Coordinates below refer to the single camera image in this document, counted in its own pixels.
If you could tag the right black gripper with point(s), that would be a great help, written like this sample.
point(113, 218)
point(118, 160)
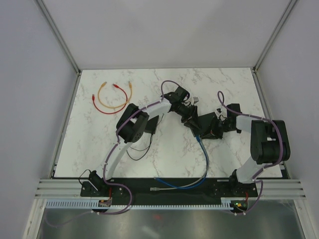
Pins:
point(215, 134)

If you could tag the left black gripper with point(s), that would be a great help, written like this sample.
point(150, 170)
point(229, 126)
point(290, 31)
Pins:
point(192, 113)

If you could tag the black network switch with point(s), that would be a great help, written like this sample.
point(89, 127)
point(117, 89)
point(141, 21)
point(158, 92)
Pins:
point(205, 120)

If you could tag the black power adapter with cord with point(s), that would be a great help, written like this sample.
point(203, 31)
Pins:
point(150, 129)

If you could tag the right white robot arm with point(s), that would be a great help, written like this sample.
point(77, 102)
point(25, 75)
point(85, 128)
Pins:
point(269, 143)

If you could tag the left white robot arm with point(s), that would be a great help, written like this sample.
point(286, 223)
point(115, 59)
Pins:
point(131, 126)

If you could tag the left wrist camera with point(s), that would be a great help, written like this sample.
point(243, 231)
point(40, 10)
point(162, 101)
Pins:
point(194, 100)

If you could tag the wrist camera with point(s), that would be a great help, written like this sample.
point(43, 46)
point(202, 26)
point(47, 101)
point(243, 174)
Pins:
point(234, 107)
point(194, 100)

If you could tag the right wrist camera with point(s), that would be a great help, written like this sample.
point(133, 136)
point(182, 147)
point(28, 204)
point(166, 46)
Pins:
point(234, 107)

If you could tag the white slotted cable duct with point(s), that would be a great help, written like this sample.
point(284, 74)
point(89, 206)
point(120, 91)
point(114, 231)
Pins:
point(98, 205)

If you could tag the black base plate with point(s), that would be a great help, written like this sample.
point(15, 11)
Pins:
point(151, 191)

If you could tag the right aluminium frame post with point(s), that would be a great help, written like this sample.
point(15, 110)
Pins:
point(276, 31)

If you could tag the aluminium frame post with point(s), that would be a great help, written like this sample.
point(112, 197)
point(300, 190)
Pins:
point(57, 34)
point(276, 31)

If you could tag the aluminium front rail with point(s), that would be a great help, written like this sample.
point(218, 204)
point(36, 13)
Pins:
point(272, 189)

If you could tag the left aluminium frame post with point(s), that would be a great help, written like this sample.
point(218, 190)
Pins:
point(57, 34)

